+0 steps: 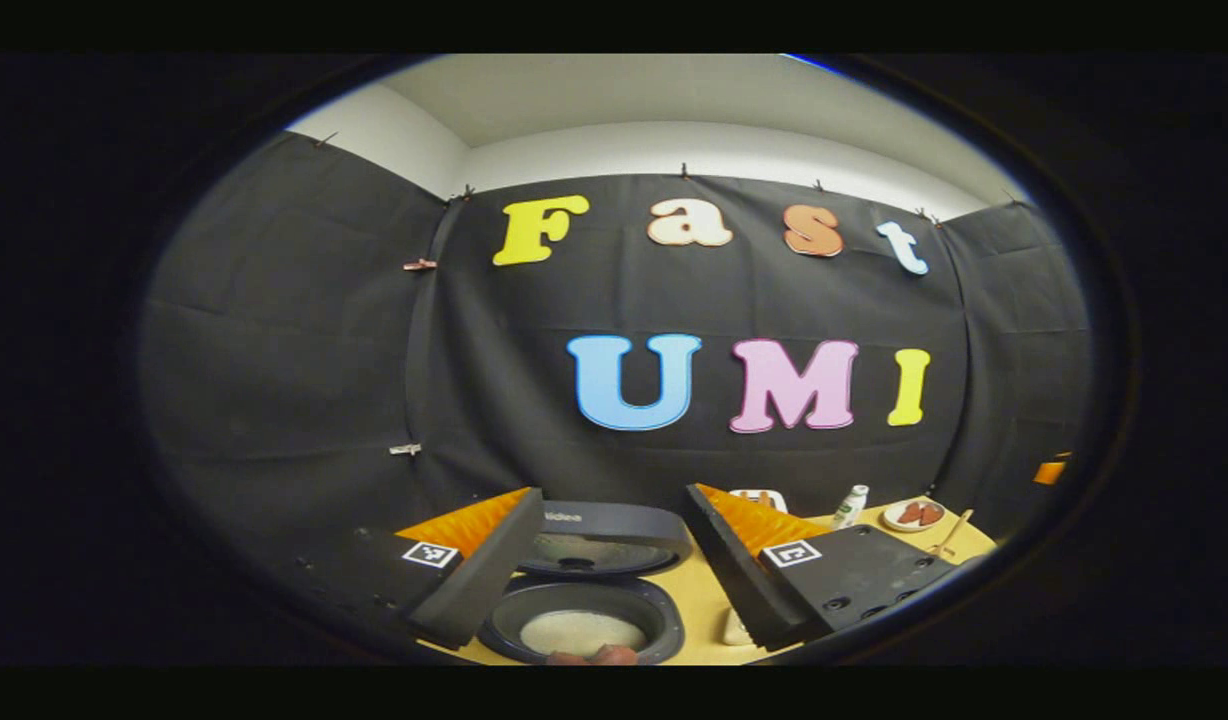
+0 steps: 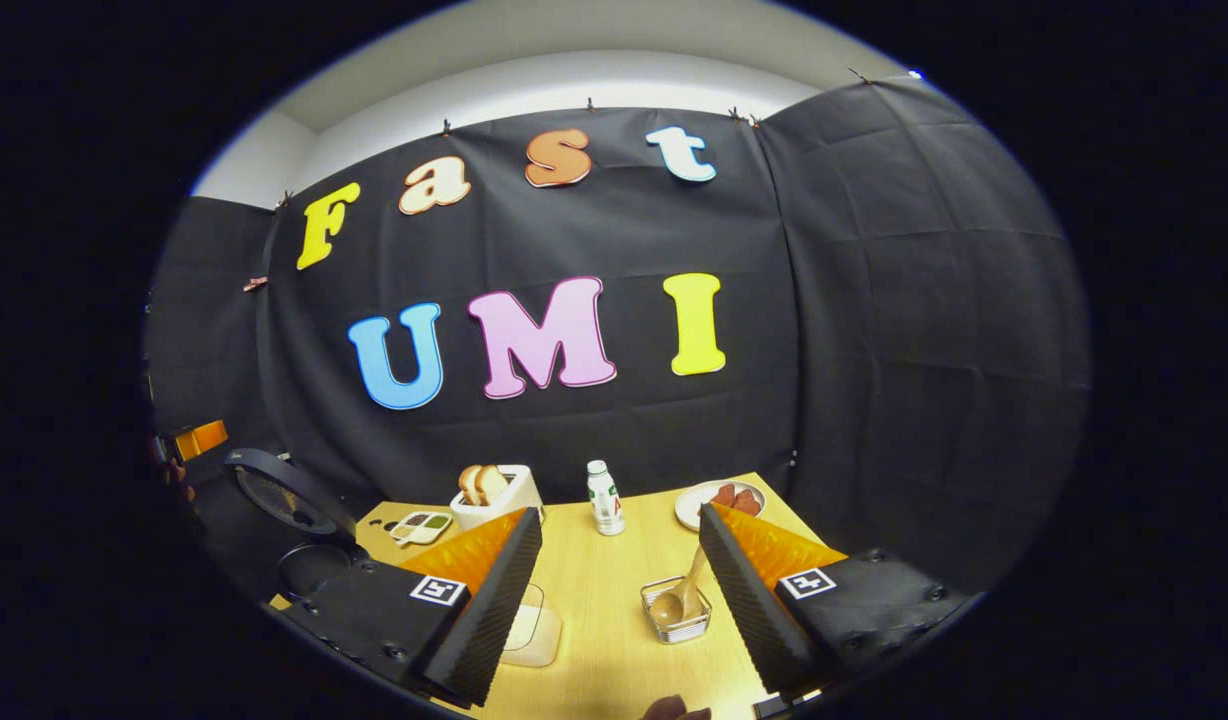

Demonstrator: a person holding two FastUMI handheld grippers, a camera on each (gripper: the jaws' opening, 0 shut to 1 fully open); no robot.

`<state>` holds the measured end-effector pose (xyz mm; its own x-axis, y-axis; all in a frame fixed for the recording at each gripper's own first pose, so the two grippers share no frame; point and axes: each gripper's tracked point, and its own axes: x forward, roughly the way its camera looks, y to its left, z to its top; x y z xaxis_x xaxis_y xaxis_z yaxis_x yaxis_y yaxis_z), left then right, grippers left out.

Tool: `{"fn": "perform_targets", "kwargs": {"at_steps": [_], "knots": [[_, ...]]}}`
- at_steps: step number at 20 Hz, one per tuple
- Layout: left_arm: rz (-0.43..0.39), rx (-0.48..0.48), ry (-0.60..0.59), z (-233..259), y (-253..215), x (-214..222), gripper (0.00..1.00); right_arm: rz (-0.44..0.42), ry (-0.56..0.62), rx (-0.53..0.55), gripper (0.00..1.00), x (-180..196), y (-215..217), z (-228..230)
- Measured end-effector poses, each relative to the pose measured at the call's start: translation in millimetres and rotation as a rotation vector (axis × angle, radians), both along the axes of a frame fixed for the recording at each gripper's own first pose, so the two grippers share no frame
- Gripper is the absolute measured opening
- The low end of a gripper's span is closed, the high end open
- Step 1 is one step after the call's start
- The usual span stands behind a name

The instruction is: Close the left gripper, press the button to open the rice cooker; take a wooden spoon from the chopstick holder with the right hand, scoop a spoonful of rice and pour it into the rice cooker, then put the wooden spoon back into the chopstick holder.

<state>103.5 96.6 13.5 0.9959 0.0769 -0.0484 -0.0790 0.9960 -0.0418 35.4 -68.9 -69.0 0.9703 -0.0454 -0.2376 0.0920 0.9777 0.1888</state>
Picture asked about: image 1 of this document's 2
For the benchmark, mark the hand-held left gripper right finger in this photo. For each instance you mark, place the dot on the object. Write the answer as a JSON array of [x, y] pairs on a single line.
[[729, 570]]

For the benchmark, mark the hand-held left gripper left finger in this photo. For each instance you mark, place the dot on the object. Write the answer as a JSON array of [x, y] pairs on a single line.
[[484, 575]]

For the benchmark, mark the clear box of rice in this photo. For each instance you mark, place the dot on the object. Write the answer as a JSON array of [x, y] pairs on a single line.
[[738, 628]]

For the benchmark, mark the wooden spoon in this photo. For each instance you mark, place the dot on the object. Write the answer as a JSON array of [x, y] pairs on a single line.
[[954, 530]]

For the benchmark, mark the dark blue rice cooker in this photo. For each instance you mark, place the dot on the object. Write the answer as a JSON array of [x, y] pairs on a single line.
[[614, 520]]

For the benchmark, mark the white toaster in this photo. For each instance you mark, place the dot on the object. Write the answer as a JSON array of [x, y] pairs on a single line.
[[777, 500]]

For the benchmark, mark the red meat slice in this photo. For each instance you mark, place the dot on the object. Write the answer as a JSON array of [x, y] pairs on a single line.
[[908, 514], [931, 514]]

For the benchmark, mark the white drink bottle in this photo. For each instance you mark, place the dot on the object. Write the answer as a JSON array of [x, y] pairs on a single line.
[[851, 508]]

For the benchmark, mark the silver clip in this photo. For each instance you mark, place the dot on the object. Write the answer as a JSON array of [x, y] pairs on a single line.
[[405, 449]]

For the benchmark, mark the white plate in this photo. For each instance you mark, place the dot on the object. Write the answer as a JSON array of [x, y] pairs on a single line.
[[890, 520]]

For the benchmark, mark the black backdrop cloth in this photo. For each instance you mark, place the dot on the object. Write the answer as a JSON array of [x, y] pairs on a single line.
[[474, 350]]

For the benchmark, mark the copper clip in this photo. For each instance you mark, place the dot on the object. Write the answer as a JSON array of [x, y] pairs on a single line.
[[420, 264]]

